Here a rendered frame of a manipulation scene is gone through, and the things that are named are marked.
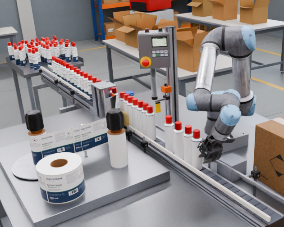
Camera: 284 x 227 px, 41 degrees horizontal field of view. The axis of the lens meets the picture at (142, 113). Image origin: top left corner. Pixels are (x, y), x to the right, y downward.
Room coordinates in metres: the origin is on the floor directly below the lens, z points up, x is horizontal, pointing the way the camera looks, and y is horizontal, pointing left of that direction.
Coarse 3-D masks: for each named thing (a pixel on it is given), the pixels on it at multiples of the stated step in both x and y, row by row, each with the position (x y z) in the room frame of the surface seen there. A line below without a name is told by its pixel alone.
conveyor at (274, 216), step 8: (160, 144) 1.89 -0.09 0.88; (160, 152) 1.80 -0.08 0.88; (184, 168) 1.61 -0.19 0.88; (208, 176) 1.53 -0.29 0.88; (216, 176) 1.52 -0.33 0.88; (208, 184) 1.46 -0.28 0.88; (224, 184) 1.45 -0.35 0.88; (240, 192) 1.38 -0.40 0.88; (232, 200) 1.33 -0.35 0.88; (248, 200) 1.32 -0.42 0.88; (256, 200) 1.32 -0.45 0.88; (264, 208) 1.26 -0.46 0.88; (256, 216) 1.22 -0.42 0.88; (272, 216) 1.21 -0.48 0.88; (280, 216) 1.20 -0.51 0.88
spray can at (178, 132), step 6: (180, 126) 1.69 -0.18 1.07; (174, 132) 1.69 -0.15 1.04; (180, 132) 1.68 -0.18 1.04; (174, 138) 1.69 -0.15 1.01; (180, 138) 1.68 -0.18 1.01; (174, 144) 1.70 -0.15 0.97; (180, 144) 1.68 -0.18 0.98; (174, 150) 1.70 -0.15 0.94; (180, 150) 1.68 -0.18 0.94; (180, 156) 1.68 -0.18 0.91
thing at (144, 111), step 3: (144, 105) 1.98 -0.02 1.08; (147, 105) 1.99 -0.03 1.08; (144, 108) 1.98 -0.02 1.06; (144, 111) 1.98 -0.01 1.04; (144, 114) 1.98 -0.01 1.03; (144, 117) 1.98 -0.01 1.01; (144, 120) 1.98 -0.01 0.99; (144, 123) 1.98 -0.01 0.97; (144, 126) 1.98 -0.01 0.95; (144, 129) 1.98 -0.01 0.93; (144, 132) 1.98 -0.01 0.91
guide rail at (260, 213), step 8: (152, 144) 1.86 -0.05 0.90; (168, 152) 1.72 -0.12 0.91; (176, 160) 1.66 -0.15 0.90; (192, 168) 1.55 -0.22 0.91; (200, 176) 1.50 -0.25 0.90; (216, 184) 1.41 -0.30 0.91; (224, 192) 1.36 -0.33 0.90; (232, 192) 1.33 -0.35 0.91; (240, 200) 1.28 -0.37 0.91; (248, 208) 1.24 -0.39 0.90; (256, 208) 1.22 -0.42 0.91; (264, 216) 1.17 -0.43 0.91
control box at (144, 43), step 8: (144, 32) 2.02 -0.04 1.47; (152, 32) 2.01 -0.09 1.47; (160, 32) 1.99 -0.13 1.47; (144, 40) 1.99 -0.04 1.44; (168, 40) 1.98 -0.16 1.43; (144, 48) 1.99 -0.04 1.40; (152, 48) 1.99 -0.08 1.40; (160, 48) 1.98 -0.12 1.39; (168, 48) 1.98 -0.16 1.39; (144, 56) 1.99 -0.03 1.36; (152, 64) 1.99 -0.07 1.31; (160, 64) 1.98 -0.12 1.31; (168, 64) 1.98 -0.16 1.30
